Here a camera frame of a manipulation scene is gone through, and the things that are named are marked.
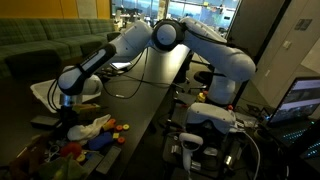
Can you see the green plush toy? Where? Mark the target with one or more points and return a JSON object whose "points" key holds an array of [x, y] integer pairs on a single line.
{"points": [[61, 170]]}

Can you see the white plastic bin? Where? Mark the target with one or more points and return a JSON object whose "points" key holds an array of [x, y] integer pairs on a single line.
{"points": [[41, 93]]}

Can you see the small red knob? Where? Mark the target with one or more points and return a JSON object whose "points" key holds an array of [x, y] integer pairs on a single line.
{"points": [[230, 107]]}

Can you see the white VR controller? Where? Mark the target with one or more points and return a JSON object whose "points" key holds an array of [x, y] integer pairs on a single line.
{"points": [[190, 143]]}

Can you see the blue oval toy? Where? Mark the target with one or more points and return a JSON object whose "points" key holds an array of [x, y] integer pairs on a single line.
{"points": [[100, 140]]}

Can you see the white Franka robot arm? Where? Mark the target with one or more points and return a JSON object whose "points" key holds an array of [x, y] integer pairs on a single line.
{"points": [[213, 56]]}

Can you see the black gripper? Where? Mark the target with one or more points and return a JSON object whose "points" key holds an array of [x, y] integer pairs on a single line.
{"points": [[68, 116]]}

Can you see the blue toy disc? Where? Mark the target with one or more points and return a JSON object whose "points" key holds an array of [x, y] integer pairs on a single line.
{"points": [[88, 155]]}

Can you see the white wall switch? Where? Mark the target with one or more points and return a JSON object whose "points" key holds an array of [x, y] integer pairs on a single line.
{"points": [[286, 44]]}

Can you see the yellow toy disc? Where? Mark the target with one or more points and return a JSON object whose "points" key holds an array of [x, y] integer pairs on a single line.
{"points": [[126, 127], [80, 158]]}

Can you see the yellow wrist camera mount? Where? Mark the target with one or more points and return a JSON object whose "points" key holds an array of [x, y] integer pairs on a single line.
{"points": [[85, 108]]}

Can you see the gray rectangular pad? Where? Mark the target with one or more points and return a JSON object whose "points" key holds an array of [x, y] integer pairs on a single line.
{"points": [[109, 160], [92, 164]]}

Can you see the brown plush toy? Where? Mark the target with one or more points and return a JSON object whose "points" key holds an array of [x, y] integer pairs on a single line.
{"points": [[28, 160]]}

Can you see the red orange plush ball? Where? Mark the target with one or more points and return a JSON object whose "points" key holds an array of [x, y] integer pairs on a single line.
{"points": [[71, 150]]}

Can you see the orange toy disc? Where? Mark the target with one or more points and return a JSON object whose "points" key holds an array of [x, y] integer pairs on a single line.
{"points": [[121, 140], [119, 127]]}

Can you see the yellow square block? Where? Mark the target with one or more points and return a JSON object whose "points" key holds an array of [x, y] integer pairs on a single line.
{"points": [[115, 135]]}

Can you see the tablet with lit screen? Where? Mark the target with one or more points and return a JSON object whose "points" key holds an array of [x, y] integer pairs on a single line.
{"points": [[120, 65]]}

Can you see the green plaid couch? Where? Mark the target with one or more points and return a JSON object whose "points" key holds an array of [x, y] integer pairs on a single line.
{"points": [[33, 33]]}

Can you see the white wall outlet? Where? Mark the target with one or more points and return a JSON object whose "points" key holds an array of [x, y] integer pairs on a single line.
{"points": [[267, 72]]}

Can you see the gray wall sign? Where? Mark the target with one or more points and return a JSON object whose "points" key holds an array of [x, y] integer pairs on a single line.
{"points": [[303, 24]]}

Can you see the black rectangular box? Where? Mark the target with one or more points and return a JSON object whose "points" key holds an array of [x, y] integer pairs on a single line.
{"points": [[45, 121]]}

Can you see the open laptop with lit screen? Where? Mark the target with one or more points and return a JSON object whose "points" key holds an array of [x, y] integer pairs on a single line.
{"points": [[296, 100]]}

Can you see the white terry towel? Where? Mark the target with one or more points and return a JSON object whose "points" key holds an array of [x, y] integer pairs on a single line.
{"points": [[86, 130]]}

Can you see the black ottoman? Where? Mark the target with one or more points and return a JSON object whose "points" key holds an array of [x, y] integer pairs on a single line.
{"points": [[113, 36], [33, 63]]}

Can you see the small toy cup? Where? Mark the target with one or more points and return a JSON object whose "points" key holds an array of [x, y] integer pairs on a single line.
{"points": [[109, 125]]}

